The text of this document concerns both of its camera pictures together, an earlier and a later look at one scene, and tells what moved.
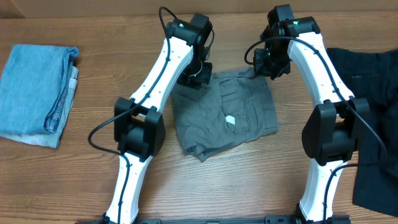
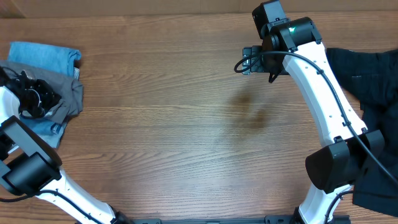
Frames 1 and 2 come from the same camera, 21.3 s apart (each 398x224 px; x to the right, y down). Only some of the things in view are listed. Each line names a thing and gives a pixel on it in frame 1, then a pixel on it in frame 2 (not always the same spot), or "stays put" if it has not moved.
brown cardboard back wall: [181, 8] stays put
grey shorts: [231, 107] to [63, 86]
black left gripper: [205, 77] to [51, 96]
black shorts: [373, 76] stays put
